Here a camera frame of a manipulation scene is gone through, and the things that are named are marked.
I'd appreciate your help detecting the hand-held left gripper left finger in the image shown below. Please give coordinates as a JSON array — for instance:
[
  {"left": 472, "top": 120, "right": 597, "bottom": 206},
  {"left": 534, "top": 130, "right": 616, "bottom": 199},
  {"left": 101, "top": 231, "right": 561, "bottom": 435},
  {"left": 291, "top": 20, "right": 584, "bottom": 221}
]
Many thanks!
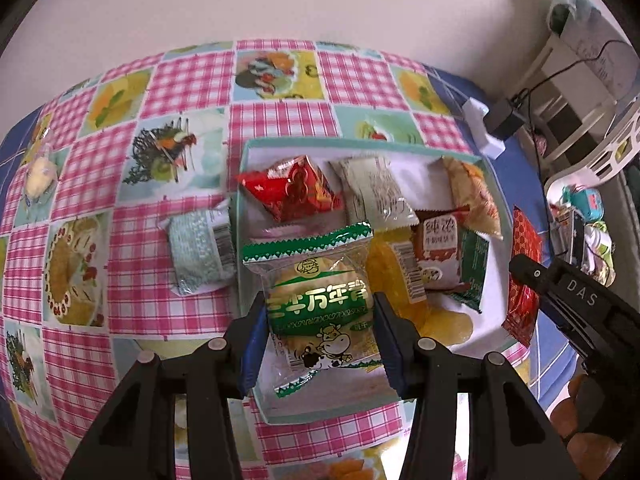
[{"left": 60, "top": 290, "right": 268, "bottom": 480}]

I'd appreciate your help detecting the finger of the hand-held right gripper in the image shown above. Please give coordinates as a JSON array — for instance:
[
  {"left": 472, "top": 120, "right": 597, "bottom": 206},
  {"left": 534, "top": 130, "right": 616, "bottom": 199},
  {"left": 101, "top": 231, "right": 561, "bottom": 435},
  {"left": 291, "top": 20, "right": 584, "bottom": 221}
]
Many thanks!
[{"left": 509, "top": 254, "right": 557, "bottom": 307}]

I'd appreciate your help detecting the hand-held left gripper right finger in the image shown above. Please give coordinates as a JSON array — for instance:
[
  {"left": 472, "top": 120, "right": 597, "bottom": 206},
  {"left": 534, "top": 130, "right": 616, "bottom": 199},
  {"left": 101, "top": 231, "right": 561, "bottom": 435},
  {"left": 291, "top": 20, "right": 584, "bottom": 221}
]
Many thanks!
[{"left": 372, "top": 291, "right": 576, "bottom": 480}]

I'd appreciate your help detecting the red patterned snack packet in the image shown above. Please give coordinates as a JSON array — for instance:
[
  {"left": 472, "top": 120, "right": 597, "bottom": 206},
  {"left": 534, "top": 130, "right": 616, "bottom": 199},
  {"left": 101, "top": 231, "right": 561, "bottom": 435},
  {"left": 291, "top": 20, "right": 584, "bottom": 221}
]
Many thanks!
[{"left": 501, "top": 205, "right": 543, "bottom": 348}]

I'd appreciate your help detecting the shallow white box teal rim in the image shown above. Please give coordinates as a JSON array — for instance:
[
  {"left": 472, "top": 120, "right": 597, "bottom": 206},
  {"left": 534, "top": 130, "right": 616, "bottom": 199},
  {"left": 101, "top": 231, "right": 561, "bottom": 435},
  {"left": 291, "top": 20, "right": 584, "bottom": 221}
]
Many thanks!
[{"left": 235, "top": 137, "right": 533, "bottom": 426}]

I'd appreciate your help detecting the green white cow snack packet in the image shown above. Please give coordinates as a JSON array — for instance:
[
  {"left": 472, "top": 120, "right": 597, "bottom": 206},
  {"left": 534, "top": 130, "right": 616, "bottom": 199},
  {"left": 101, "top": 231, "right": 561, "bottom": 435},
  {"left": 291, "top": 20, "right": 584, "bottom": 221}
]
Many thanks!
[{"left": 241, "top": 220, "right": 388, "bottom": 400}]

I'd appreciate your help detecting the person's right hand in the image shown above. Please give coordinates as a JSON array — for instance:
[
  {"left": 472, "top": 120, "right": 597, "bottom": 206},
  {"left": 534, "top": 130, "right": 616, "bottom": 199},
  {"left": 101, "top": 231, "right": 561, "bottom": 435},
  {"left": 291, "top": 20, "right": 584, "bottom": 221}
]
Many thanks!
[{"left": 550, "top": 375, "right": 626, "bottom": 466}]

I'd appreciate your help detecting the yellow snack packet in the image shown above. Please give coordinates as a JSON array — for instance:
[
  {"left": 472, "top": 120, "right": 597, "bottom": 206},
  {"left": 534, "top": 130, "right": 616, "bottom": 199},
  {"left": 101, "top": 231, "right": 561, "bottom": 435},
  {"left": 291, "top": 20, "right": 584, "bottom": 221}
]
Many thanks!
[{"left": 365, "top": 230, "right": 475, "bottom": 348}]

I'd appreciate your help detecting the dark green snack packet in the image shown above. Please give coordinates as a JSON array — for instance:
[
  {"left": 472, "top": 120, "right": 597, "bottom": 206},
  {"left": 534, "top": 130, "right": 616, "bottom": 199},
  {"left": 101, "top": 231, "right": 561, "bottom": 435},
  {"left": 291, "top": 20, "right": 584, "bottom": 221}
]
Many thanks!
[{"left": 452, "top": 225, "right": 491, "bottom": 315}]

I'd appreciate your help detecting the white green toy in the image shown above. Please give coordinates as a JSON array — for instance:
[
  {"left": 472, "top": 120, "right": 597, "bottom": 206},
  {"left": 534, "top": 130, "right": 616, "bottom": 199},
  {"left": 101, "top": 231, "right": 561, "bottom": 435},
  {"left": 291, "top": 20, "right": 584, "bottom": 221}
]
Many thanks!
[{"left": 585, "top": 220, "right": 618, "bottom": 286}]

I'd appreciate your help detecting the teal toy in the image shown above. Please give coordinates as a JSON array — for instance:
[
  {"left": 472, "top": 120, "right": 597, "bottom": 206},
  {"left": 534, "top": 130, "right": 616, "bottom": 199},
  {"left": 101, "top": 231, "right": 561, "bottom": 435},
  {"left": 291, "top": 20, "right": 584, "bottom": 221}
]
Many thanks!
[{"left": 562, "top": 185, "right": 606, "bottom": 221}]

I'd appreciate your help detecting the brown white snack packet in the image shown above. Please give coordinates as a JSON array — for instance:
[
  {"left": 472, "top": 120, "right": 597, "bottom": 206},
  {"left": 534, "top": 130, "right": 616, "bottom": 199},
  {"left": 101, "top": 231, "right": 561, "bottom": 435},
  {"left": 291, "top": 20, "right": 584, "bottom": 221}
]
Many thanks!
[{"left": 411, "top": 209, "right": 463, "bottom": 291}]

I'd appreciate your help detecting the orange clear snack packet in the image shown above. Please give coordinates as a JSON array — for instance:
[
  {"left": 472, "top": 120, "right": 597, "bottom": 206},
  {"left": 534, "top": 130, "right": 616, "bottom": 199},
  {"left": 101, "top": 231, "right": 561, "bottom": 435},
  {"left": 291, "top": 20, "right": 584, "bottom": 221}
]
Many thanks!
[{"left": 441, "top": 156, "right": 503, "bottom": 240}]

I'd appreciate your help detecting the light blue snack packet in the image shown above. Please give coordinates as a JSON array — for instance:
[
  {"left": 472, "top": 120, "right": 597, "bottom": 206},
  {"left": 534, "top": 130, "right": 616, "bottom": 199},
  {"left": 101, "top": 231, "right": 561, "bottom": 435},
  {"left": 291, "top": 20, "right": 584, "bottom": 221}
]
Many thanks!
[{"left": 159, "top": 207, "right": 238, "bottom": 296}]

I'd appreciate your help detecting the pink checked tablecloth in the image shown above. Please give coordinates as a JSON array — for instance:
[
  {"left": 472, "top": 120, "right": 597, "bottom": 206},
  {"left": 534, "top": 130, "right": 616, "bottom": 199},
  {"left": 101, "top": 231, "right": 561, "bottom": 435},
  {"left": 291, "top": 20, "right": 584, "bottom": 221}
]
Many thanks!
[{"left": 0, "top": 37, "right": 531, "bottom": 480}]

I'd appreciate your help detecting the white plastic chair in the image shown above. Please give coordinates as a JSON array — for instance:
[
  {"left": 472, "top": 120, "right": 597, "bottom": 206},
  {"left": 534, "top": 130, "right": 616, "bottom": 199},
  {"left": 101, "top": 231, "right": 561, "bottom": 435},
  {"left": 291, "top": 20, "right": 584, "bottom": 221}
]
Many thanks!
[{"left": 520, "top": 0, "right": 640, "bottom": 201}]

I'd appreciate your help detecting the pale green clear snack packet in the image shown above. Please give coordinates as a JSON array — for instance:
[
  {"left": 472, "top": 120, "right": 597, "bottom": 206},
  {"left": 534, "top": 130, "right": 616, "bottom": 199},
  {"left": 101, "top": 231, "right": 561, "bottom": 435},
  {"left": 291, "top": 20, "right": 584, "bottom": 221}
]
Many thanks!
[{"left": 330, "top": 155, "right": 420, "bottom": 233}]

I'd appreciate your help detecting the black charger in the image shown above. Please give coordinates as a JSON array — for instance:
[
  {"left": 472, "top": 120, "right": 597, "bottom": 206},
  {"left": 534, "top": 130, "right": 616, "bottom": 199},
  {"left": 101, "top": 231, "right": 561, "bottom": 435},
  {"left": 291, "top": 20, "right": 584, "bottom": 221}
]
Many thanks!
[{"left": 486, "top": 99, "right": 526, "bottom": 140}]

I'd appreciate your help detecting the pale cloth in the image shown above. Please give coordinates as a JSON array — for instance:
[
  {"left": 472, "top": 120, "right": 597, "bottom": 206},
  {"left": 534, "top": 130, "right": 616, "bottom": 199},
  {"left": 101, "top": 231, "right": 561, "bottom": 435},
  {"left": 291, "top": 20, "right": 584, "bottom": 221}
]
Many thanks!
[{"left": 547, "top": 0, "right": 636, "bottom": 101}]

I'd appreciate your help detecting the clear wrapped pale cake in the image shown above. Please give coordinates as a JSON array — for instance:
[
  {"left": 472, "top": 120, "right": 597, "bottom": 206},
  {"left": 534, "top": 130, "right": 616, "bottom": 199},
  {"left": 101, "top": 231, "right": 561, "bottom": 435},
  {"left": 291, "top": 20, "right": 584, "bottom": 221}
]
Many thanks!
[{"left": 22, "top": 152, "right": 63, "bottom": 206}]

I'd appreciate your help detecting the black charger cable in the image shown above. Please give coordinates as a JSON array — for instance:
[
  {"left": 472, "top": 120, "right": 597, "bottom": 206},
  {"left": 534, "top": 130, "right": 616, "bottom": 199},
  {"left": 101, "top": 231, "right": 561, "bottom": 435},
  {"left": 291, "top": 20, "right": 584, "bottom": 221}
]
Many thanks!
[{"left": 510, "top": 37, "right": 633, "bottom": 111}]

